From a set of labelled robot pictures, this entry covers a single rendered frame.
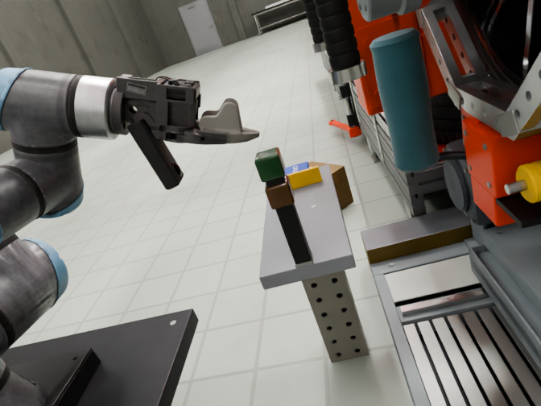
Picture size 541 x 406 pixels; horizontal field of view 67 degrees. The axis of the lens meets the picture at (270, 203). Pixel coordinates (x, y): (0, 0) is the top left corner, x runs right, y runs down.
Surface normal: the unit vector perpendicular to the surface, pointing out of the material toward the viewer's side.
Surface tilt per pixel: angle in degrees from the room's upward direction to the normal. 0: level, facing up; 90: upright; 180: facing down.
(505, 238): 0
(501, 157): 90
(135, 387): 0
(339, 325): 90
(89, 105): 75
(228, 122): 92
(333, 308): 90
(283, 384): 0
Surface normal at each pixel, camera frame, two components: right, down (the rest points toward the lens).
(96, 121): 0.03, 0.58
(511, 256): -0.32, -0.86
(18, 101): 0.07, 0.24
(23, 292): 0.84, -0.34
